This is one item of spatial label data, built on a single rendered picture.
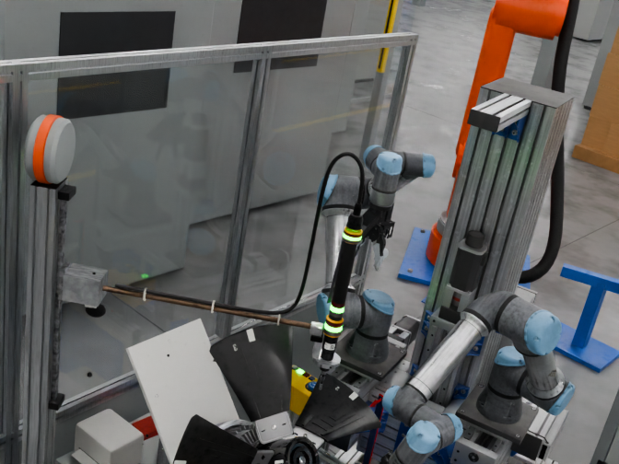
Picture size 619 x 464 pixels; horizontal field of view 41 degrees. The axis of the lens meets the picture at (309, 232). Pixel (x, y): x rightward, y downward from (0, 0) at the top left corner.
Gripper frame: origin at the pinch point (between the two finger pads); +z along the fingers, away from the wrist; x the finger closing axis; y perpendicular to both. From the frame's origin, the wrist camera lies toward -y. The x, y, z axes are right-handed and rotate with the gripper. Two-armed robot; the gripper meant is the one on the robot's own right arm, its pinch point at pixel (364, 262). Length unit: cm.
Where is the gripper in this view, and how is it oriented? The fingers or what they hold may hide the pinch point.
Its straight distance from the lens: 256.8
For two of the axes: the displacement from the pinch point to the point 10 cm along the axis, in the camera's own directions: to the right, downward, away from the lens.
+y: 6.3, -2.2, 7.5
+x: -7.6, -3.8, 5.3
